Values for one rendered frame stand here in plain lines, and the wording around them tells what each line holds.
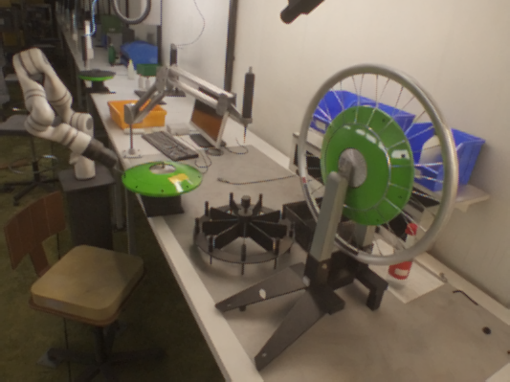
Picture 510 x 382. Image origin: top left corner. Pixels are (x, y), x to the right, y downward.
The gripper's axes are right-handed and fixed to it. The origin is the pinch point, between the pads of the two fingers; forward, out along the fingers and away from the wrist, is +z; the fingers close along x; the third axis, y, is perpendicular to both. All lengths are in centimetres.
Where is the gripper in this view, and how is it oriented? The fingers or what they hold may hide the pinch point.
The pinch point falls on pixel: (124, 174)
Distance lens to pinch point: 151.7
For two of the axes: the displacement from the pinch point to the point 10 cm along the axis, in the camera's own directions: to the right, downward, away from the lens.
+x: -3.9, -4.0, 8.3
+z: 6.9, 4.7, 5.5
